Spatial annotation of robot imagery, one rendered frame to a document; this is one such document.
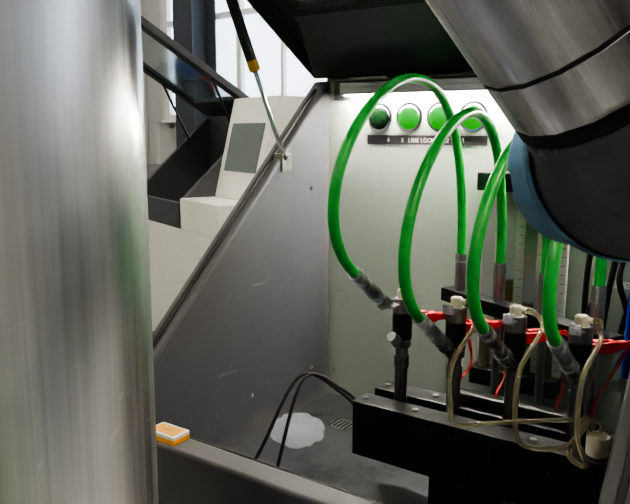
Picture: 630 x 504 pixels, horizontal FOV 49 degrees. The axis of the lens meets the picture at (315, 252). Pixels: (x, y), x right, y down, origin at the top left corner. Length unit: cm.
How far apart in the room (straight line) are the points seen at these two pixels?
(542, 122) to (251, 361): 100
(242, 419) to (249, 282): 24
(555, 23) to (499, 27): 2
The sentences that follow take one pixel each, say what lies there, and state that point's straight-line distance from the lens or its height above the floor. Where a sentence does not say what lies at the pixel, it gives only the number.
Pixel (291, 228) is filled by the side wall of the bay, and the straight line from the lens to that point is 126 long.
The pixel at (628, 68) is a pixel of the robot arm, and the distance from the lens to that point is 25.
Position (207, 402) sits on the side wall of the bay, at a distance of 116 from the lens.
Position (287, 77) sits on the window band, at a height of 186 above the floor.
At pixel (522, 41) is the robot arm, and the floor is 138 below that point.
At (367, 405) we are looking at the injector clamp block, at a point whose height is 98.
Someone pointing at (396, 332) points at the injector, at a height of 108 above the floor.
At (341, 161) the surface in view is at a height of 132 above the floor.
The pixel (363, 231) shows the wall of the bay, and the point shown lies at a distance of 132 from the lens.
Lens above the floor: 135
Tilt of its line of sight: 10 degrees down
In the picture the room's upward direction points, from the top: straight up
